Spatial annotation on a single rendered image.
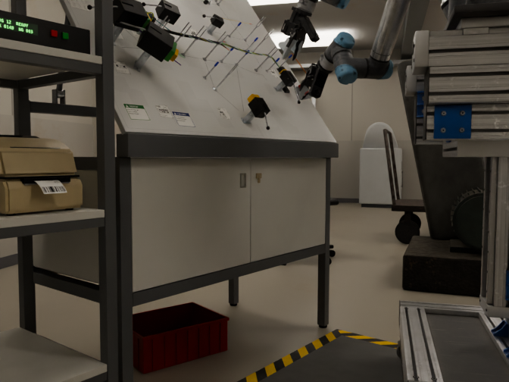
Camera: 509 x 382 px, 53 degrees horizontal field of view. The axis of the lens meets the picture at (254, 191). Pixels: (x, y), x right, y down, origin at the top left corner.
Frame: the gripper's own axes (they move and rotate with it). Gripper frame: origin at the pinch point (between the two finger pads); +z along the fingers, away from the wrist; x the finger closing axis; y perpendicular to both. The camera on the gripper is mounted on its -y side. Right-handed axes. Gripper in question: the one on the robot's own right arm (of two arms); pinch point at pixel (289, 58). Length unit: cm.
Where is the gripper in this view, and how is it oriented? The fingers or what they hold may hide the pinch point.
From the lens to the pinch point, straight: 224.3
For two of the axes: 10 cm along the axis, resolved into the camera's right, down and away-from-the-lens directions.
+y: -7.4, -5.1, 4.3
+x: -5.7, 1.4, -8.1
